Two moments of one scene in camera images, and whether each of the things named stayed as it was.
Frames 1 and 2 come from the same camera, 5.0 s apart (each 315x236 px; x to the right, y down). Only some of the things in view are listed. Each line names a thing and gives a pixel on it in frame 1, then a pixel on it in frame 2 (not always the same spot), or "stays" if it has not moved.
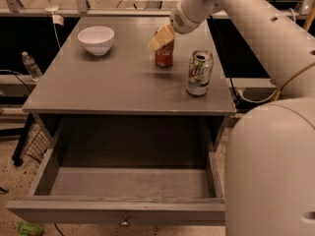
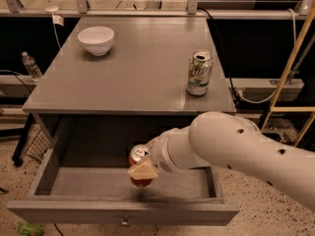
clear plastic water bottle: (31, 66) stays
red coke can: (163, 57) → (136, 152)
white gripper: (181, 21) → (161, 155)
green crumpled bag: (28, 229) stays
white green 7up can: (200, 70) stays
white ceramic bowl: (97, 39) stays
